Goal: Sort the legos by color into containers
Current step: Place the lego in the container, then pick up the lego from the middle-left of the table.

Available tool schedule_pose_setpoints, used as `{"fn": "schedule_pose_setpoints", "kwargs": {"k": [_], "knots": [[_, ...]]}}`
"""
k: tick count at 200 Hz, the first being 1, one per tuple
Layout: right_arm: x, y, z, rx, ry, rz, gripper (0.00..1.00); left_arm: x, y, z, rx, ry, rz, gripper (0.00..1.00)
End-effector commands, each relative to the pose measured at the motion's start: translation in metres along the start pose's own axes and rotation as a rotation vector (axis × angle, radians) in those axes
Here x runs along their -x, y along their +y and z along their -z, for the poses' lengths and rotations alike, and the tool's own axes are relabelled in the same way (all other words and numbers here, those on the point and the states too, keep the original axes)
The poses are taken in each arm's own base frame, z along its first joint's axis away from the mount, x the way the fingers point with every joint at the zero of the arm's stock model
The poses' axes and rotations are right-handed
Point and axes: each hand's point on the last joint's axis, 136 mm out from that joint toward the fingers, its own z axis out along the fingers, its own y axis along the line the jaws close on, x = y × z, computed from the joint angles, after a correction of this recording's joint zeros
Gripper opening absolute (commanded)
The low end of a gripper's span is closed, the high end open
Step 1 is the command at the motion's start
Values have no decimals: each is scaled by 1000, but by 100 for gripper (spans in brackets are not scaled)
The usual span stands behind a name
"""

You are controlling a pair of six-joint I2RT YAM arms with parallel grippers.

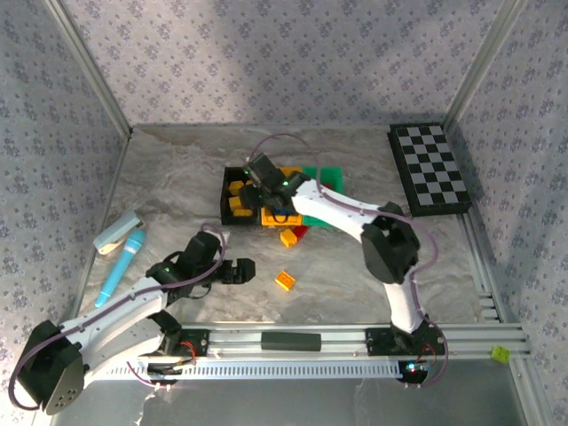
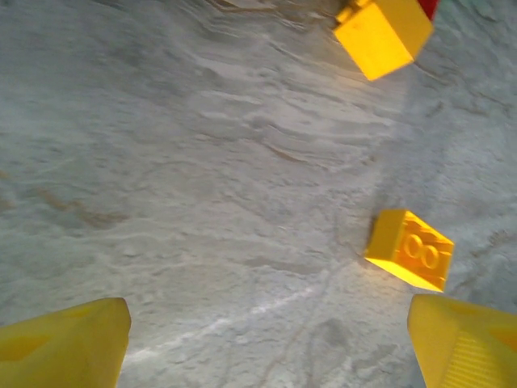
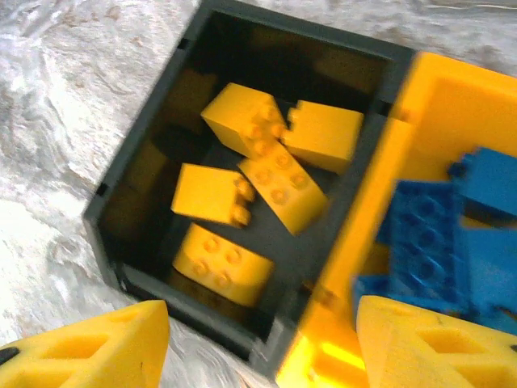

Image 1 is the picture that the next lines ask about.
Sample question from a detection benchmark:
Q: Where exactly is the black circuit board with wires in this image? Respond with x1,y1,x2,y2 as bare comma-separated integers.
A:
146,362,184,382

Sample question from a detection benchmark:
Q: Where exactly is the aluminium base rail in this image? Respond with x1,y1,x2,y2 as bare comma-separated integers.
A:
177,322,532,361

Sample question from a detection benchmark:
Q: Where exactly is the white slotted cable duct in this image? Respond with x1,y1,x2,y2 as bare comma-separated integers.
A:
88,359,403,382

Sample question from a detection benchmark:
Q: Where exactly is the aluminium frame post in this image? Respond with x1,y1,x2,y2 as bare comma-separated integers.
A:
442,0,532,130
43,0,133,137

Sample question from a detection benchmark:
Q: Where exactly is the black circuit board with LED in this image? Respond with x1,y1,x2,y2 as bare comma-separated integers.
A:
398,359,430,385

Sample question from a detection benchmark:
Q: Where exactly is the long yellow lego brick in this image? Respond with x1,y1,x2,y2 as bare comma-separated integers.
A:
227,196,257,218

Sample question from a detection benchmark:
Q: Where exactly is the blue marker pen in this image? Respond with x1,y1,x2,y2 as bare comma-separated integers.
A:
94,228,148,309

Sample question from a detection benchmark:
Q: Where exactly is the pale blue stapler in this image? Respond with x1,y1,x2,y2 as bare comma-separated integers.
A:
92,210,147,256

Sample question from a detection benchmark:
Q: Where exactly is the aluminium side rail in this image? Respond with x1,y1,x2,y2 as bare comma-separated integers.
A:
461,211,507,323

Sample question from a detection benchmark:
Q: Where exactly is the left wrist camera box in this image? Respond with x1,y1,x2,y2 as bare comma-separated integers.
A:
184,230,223,270

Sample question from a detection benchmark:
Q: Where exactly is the orange-yellow flat lego brick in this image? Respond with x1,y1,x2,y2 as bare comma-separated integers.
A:
273,271,297,292

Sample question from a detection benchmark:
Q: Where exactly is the yellow plastic bin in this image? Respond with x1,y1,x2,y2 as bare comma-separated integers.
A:
260,166,305,228

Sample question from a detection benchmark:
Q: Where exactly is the black plastic bin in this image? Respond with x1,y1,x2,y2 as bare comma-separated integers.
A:
220,165,263,226

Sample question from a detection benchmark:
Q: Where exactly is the green plastic bin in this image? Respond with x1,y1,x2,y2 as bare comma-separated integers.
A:
301,165,346,228

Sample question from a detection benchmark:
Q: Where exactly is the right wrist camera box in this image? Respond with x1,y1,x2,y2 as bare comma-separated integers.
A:
245,153,284,186

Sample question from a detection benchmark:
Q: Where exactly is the black and grey checkerboard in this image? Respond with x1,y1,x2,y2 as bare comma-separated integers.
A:
388,122,474,218

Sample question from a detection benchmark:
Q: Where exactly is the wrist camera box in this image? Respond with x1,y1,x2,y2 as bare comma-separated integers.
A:
184,230,223,270
245,153,284,186

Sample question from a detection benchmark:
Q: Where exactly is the black rectangular block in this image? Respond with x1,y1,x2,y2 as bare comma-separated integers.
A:
260,331,322,353

